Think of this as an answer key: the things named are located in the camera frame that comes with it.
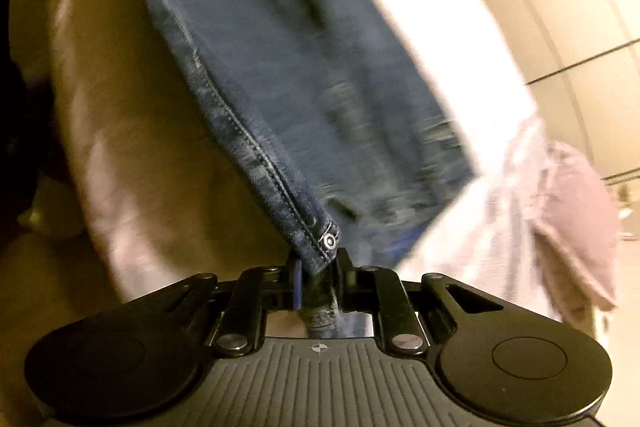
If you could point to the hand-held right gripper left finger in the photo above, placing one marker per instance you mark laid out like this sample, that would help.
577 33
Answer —
296 279

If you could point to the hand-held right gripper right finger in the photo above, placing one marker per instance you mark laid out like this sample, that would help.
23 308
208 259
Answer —
344 279

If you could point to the blue jeans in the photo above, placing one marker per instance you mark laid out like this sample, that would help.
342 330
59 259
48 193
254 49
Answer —
300 82

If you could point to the pink pillow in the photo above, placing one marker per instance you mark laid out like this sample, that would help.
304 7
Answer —
575 227

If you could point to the white wardrobe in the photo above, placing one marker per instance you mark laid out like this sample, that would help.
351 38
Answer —
560 17

